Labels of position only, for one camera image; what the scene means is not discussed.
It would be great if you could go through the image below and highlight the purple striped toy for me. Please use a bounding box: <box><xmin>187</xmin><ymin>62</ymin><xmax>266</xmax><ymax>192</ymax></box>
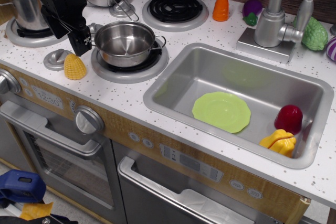
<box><xmin>326</xmin><ymin>37</ymin><xmax>336</xmax><ymax>61</ymax></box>

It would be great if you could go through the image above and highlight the green toy vegetable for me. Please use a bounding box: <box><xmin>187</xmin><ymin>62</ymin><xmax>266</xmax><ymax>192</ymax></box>
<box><xmin>301</xmin><ymin>17</ymin><xmax>328</xmax><ymax>51</ymax></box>

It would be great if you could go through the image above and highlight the purple toy eggplant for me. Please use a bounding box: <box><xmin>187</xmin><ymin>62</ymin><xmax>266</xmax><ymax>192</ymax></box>
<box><xmin>242</xmin><ymin>0</ymin><xmax>263</xmax><ymax>26</ymax></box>

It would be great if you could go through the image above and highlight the stove burner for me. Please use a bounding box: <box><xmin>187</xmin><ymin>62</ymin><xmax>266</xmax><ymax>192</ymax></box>
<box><xmin>5</xmin><ymin>18</ymin><xmax>68</xmax><ymax>48</ymax></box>
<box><xmin>142</xmin><ymin>0</ymin><xmax>208</xmax><ymax>33</ymax></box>
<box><xmin>91</xmin><ymin>46</ymin><xmax>169</xmax><ymax>84</ymax></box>

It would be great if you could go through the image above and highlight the blue clamp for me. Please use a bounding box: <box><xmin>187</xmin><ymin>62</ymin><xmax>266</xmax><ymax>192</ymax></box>
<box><xmin>1</xmin><ymin>169</ymin><xmax>46</xmax><ymax>204</ymax></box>

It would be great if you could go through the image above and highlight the yellow toy corn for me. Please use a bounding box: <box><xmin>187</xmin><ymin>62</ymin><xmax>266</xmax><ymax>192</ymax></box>
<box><xmin>64</xmin><ymin>54</ymin><xmax>87</xmax><ymax>80</ymax></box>

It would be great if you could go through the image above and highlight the red plastic cup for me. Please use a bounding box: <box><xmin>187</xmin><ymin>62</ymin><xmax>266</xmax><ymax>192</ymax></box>
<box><xmin>274</xmin><ymin>104</ymin><xmax>303</xmax><ymax>135</ymax></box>

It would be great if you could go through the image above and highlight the silver stove knob front left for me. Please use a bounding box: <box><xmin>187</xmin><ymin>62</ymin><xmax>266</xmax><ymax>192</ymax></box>
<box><xmin>43</xmin><ymin>49</ymin><xmax>71</xmax><ymax>71</ymax></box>

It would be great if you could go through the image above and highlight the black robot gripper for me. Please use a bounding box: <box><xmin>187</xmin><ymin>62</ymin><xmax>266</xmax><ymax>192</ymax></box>
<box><xmin>40</xmin><ymin>0</ymin><xmax>92</xmax><ymax>56</ymax></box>

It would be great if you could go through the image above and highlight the orange toy carrot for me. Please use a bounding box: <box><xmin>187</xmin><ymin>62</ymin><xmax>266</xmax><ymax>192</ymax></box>
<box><xmin>212</xmin><ymin>0</ymin><xmax>229</xmax><ymax>22</ymax></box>

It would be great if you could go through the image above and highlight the silver sink basin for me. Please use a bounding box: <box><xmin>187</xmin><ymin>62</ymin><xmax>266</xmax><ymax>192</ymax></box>
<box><xmin>143</xmin><ymin>43</ymin><xmax>334</xmax><ymax>169</ymax></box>

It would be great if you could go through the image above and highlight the oven knob right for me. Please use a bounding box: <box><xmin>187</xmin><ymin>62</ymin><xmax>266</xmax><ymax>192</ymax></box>
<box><xmin>74</xmin><ymin>105</ymin><xmax>104</xmax><ymax>134</ymax></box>

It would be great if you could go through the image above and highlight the steel pan on front burner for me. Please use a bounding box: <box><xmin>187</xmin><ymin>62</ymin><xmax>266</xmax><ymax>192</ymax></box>
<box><xmin>94</xmin><ymin>21</ymin><xmax>166</xmax><ymax>68</ymax></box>

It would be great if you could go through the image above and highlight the yellow toy pepper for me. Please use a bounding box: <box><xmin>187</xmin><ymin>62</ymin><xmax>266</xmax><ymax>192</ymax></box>
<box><xmin>259</xmin><ymin>129</ymin><xmax>297</xmax><ymax>158</ymax></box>

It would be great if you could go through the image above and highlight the toy oven door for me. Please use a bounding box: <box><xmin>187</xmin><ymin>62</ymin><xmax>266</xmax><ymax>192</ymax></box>
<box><xmin>1</xmin><ymin>101</ymin><xmax>127</xmax><ymax>223</ymax></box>

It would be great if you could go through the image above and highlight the back right stove burner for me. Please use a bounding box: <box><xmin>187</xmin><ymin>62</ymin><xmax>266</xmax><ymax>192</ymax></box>
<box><xmin>142</xmin><ymin>0</ymin><xmax>208</xmax><ymax>33</ymax></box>

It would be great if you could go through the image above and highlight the silver toy faucet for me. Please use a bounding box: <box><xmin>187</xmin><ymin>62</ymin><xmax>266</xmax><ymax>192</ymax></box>
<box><xmin>236</xmin><ymin>0</ymin><xmax>314</xmax><ymax>64</ymax></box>

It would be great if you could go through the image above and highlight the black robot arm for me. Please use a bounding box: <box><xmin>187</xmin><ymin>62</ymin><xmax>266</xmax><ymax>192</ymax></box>
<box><xmin>40</xmin><ymin>0</ymin><xmax>92</xmax><ymax>57</ymax></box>

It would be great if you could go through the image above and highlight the front stove burner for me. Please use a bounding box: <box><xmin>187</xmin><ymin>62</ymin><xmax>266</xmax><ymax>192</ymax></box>
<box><xmin>91</xmin><ymin>46</ymin><xmax>169</xmax><ymax>84</ymax></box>

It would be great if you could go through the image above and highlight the oven knob left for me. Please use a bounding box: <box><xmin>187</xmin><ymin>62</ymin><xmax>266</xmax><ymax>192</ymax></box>
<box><xmin>0</xmin><ymin>69</ymin><xmax>21</xmax><ymax>94</ymax></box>

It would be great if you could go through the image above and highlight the left stove burner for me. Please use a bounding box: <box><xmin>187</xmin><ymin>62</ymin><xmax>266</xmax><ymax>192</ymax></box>
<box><xmin>5</xmin><ymin>18</ymin><xmax>68</xmax><ymax>48</ymax></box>

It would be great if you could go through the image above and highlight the toy dishwasher door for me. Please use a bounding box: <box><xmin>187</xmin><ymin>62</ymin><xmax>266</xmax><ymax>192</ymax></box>
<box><xmin>113</xmin><ymin>142</ymin><xmax>279</xmax><ymax>223</ymax></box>

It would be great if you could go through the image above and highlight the oven knob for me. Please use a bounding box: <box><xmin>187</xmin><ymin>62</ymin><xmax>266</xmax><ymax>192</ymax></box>
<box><xmin>74</xmin><ymin>105</ymin><xmax>104</xmax><ymax>134</ymax></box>
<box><xmin>0</xmin><ymin>69</ymin><xmax>21</xmax><ymax>94</ymax></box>

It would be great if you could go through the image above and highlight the green plastic plate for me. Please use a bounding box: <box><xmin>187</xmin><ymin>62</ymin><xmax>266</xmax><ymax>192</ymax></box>
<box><xmin>192</xmin><ymin>91</ymin><xmax>251</xmax><ymax>133</ymax></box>

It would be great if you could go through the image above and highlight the tall steel pot with lid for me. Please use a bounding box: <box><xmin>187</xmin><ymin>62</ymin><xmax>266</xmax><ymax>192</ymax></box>
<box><xmin>1</xmin><ymin>0</ymin><xmax>49</xmax><ymax>31</ymax></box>

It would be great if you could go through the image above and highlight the silver stove knob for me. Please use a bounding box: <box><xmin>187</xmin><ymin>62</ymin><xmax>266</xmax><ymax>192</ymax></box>
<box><xmin>43</xmin><ymin>49</ymin><xmax>71</xmax><ymax>71</ymax></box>
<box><xmin>109</xmin><ymin>0</ymin><xmax>135</xmax><ymax>18</ymax></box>

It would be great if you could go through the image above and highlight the yellow cloth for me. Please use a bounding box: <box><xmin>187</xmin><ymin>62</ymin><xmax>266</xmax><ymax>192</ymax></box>
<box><xmin>19</xmin><ymin>202</ymin><xmax>54</xmax><ymax>221</ymax></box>

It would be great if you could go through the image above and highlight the silver stove knob centre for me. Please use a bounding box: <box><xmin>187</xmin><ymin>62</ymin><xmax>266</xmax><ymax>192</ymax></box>
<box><xmin>109</xmin><ymin>0</ymin><xmax>135</xmax><ymax>18</ymax></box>

